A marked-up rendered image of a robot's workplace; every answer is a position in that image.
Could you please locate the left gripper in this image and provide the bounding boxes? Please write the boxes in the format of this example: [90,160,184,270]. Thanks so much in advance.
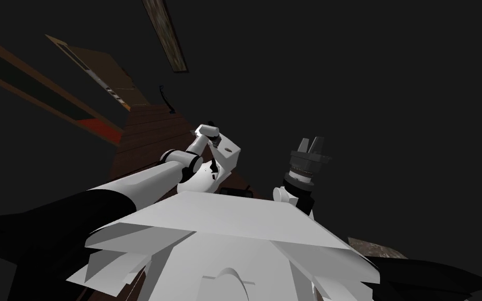
[208,132,242,172]

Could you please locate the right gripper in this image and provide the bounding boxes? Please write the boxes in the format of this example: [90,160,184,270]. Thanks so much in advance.
[289,136,333,178]

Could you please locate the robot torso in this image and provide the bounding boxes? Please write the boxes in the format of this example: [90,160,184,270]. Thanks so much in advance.
[66,186,382,301]

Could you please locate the brown cabinet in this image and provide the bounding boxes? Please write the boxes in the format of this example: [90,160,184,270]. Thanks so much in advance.
[44,33,152,113]

